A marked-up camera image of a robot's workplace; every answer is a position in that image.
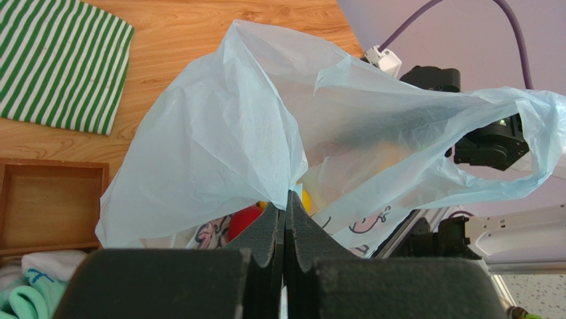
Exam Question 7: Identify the wooden compartment tray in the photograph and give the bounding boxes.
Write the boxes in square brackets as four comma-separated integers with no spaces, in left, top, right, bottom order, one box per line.
[1,158,110,263]

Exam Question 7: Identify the yellow lemon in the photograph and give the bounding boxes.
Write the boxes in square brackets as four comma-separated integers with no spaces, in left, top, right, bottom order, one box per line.
[258,183,313,217]

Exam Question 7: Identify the teal white socks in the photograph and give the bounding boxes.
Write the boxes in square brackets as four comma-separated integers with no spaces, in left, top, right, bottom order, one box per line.
[1,250,87,318]

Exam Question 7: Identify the red apple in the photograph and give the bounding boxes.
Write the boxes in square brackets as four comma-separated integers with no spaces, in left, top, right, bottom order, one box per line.
[227,205,263,242]

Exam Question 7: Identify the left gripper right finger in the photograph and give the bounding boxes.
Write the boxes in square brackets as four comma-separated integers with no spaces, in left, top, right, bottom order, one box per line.
[284,191,506,318]

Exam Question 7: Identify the green striped cloth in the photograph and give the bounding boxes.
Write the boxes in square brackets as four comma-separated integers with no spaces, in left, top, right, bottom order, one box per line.
[1,1,134,135]

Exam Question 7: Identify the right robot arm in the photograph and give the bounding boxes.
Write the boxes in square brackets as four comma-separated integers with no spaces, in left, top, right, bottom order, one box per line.
[377,116,565,274]

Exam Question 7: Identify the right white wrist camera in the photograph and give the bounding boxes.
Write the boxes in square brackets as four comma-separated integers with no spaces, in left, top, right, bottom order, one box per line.
[361,45,402,77]

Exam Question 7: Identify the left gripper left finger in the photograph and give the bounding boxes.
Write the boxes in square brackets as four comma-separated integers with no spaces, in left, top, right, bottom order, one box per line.
[54,205,285,318]

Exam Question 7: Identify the fruit pile on floor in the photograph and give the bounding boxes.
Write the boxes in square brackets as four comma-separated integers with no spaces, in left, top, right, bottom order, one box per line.
[506,306,545,319]

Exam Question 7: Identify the light blue plastic bag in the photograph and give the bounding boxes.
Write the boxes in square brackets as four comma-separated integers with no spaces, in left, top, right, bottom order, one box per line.
[96,20,565,252]

